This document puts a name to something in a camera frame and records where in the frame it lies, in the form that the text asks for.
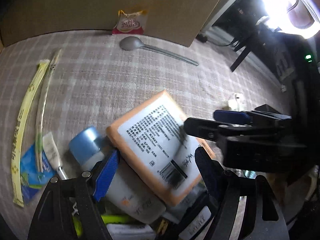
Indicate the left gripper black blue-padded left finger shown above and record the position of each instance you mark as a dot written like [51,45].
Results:
[53,217]

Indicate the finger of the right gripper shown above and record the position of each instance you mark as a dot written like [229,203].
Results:
[232,117]
[202,128]

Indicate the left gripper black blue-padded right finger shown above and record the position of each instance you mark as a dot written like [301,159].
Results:
[245,208]

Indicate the orange tissue pack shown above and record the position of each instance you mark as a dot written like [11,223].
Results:
[152,141]

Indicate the blue green sachet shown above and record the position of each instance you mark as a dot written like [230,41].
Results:
[32,180]

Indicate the lime green bottle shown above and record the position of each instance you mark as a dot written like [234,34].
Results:
[107,219]

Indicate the black table leg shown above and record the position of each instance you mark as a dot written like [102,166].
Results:
[241,57]

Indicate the small white cream tube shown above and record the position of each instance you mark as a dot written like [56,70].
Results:
[53,156]

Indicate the clear wrapped chopsticks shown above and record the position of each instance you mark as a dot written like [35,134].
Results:
[41,108]

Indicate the white bottle blue cap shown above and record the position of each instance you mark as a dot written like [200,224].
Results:
[118,183]

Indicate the grey metal spoon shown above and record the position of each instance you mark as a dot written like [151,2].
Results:
[131,43]

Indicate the brown cardboard box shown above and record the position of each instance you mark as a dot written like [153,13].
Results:
[177,21]

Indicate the plaid tablecloth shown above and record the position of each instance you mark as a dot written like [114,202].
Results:
[96,82]

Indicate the red yellow creamer sachet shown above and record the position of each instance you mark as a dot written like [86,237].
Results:
[131,23]

